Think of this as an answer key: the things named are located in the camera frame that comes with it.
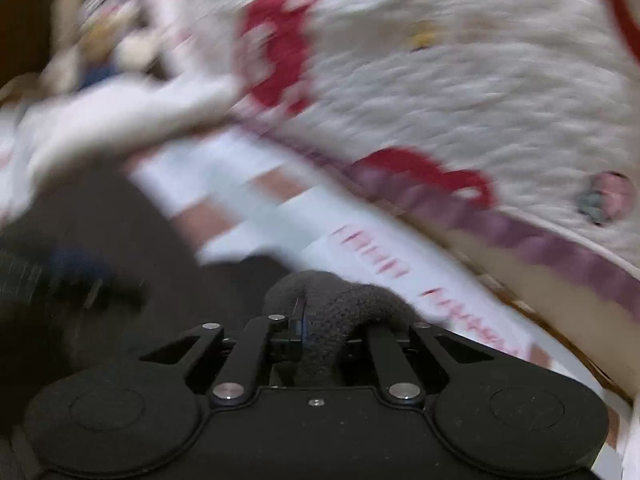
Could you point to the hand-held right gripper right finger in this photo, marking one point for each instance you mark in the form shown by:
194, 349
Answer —
385, 355

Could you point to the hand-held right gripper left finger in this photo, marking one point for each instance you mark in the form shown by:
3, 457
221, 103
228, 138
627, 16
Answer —
300, 322

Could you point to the dark brown knit sweater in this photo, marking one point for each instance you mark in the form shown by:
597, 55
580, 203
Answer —
125, 230

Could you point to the checkered bed sheet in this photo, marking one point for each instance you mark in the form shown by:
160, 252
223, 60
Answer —
300, 220

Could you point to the white folded cloth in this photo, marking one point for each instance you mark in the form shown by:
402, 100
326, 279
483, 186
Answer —
125, 120

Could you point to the white bear print quilt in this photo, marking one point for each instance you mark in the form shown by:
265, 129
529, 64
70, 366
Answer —
450, 85

